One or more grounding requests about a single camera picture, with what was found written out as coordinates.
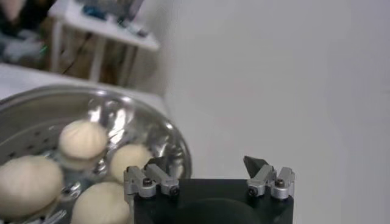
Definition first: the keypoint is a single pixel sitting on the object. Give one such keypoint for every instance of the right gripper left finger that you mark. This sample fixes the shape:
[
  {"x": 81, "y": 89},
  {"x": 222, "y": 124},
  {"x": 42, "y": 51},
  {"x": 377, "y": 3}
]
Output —
[{"x": 152, "y": 179}]

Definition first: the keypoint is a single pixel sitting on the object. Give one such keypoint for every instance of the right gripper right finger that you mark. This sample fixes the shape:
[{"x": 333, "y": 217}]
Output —
[{"x": 262, "y": 178}]

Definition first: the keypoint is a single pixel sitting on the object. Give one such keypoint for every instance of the white steamed baozi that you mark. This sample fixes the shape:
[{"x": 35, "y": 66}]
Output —
[
  {"x": 27, "y": 185},
  {"x": 97, "y": 204},
  {"x": 128, "y": 161},
  {"x": 82, "y": 140}
]

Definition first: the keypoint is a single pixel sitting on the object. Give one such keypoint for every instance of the perforated steel steamer basket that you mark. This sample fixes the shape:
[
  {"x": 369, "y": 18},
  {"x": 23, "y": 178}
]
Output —
[{"x": 30, "y": 115}]

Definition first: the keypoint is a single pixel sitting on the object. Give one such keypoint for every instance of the white side table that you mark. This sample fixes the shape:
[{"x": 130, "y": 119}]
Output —
[{"x": 100, "y": 30}]

